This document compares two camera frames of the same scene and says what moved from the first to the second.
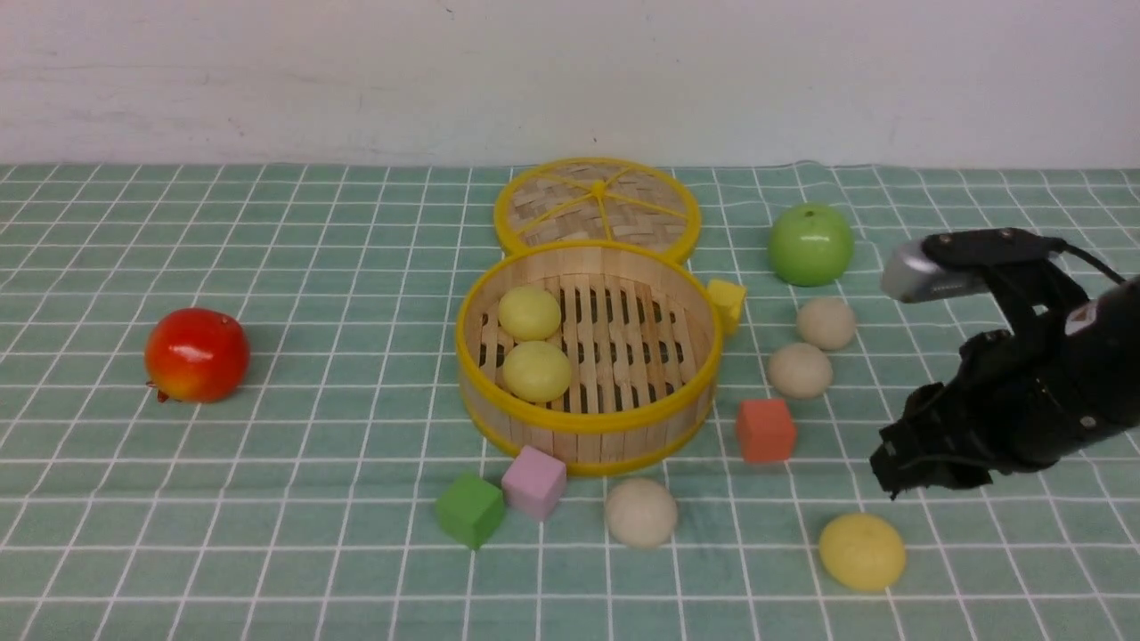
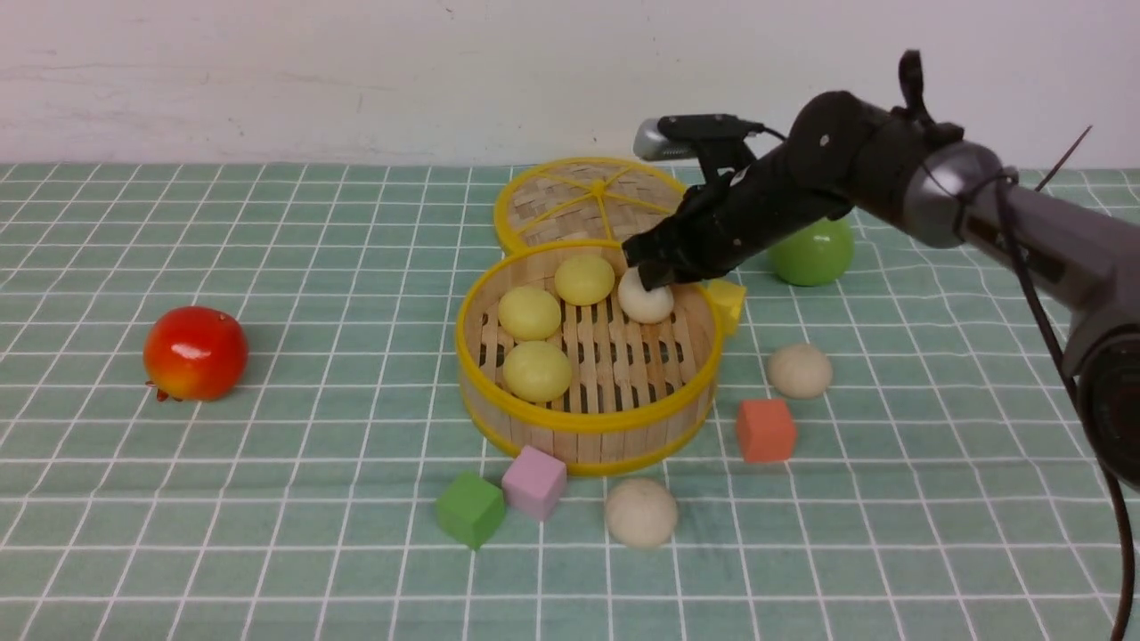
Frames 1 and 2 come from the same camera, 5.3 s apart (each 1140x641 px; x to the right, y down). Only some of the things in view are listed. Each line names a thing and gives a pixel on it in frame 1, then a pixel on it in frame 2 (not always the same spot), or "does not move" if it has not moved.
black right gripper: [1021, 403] -> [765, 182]
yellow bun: [530, 312] does not move
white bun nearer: [800, 370] does not move
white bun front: [640, 513] does not move
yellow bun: [536, 371] does not move
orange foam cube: [765, 430] does not move
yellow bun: [862, 552] -> [583, 280]
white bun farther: [826, 323] -> [641, 305]
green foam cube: [470, 510] does not move
